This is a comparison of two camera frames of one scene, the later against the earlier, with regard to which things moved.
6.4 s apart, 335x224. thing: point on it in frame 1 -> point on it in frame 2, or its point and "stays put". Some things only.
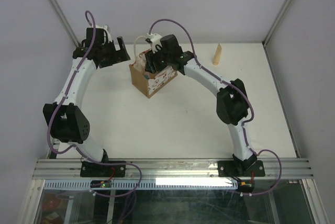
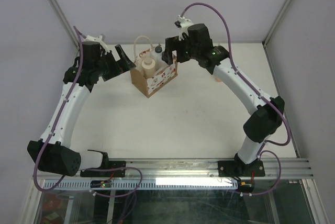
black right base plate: [229, 168] stays put
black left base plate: [90, 169] stays put
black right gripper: [151, 60] -> [170, 44]
